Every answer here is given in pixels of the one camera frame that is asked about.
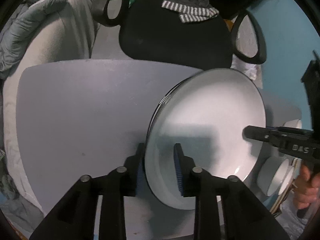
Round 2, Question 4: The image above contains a white ribbed bowl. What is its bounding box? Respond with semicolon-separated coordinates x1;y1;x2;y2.
278;165;295;195
257;156;290;197
283;119;302;129

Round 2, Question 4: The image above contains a white plate black rim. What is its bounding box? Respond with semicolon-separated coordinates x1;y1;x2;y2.
144;68;266;210

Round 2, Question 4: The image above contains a stack of white plates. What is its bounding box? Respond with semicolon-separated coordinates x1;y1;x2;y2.
147;81;183;134

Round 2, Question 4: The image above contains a right hand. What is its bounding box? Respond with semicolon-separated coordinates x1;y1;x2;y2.
293;164;319;210

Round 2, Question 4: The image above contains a black office chair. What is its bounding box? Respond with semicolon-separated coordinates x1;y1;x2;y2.
91;0;266;70

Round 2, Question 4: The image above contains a striped cloth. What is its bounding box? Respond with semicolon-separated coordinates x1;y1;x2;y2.
162;0;219;23

